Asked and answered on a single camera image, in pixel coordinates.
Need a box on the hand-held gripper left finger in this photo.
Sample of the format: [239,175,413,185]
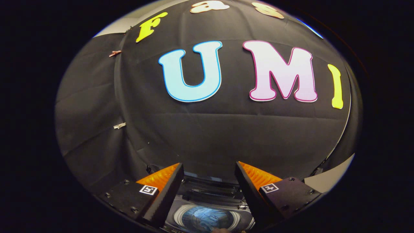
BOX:
[97,163,184,228]

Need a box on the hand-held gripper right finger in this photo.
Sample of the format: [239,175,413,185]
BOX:
[234,161,321,228]

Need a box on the grey washing machine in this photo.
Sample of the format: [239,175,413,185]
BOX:
[162,173,257,233]

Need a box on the dark washing machine lid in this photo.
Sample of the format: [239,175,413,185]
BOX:
[181,176,245,204]

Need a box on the light blue shirt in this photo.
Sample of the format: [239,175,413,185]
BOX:
[182,206,236,232]

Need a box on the black backdrop cloth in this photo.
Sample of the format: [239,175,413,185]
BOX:
[55,0,363,194]

